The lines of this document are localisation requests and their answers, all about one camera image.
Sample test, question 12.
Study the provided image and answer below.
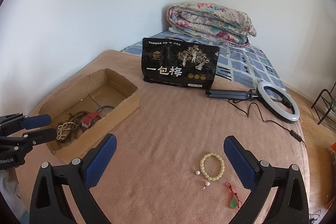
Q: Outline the white bead string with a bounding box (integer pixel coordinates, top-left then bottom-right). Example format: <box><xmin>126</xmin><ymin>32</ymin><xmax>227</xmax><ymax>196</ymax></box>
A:
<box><xmin>56</xmin><ymin>121</ymin><xmax>76</xmax><ymax>141</ymax></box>

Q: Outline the red strap watch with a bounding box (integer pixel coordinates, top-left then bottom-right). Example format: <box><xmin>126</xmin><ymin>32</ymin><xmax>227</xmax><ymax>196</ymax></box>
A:
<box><xmin>81</xmin><ymin>111</ymin><xmax>101</xmax><ymax>129</ymax></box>

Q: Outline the white gloved hand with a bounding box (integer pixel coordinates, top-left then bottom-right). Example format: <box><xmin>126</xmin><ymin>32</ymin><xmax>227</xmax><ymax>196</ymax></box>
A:
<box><xmin>1</xmin><ymin>168</ymin><xmax>29</xmax><ymax>223</ymax></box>

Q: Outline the cardboard box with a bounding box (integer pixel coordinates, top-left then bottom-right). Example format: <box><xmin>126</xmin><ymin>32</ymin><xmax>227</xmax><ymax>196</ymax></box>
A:
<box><xmin>38</xmin><ymin>68</ymin><xmax>139</xmax><ymax>163</ymax></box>

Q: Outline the orange cloth covered table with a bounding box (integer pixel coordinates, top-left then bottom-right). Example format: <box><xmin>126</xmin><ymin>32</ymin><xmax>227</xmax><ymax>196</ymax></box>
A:
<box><xmin>325</xmin><ymin>143</ymin><xmax>336</xmax><ymax>210</ymax></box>

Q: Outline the black clothes rack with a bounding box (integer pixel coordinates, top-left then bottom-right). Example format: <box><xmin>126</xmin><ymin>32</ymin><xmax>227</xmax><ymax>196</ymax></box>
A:
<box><xmin>311</xmin><ymin>83</ymin><xmax>335</xmax><ymax>131</ymax></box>

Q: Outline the blue checked bed sheet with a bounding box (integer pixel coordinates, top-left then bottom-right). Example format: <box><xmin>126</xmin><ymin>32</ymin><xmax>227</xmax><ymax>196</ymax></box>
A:
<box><xmin>119</xmin><ymin>29</ymin><xmax>287</xmax><ymax>88</ymax></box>

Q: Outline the black snack bag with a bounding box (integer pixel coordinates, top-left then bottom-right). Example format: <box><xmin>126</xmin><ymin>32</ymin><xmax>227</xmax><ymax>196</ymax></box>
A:
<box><xmin>141</xmin><ymin>38</ymin><xmax>220</xmax><ymax>90</ymax></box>

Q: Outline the folded floral quilt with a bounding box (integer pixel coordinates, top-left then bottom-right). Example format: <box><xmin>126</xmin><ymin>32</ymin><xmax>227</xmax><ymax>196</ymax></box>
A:
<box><xmin>166</xmin><ymin>2</ymin><xmax>257</xmax><ymax>48</ymax></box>

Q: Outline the brown wooden bead necklace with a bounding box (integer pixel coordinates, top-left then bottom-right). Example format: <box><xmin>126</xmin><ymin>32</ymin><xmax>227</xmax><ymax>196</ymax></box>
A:
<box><xmin>58</xmin><ymin>110</ymin><xmax>89</xmax><ymax>143</ymax></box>

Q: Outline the black ring light cable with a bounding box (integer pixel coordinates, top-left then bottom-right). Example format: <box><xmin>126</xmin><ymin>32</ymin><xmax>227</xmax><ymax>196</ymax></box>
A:
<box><xmin>227</xmin><ymin>99</ymin><xmax>306</xmax><ymax>146</ymax></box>

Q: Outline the cream bead bracelet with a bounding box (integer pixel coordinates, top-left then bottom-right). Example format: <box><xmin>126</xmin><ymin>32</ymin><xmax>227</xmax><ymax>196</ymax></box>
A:
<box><xmin>199</xmin><ymin>152</ymin><xmax>226</xmax><ymax>182</ymax></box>

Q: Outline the ring light with tripod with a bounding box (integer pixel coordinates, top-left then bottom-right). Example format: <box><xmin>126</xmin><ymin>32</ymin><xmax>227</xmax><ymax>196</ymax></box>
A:
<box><xmin>206</xmin><ymin>81</ymin><xmax>300</xmax><ymax>123</ymax></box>

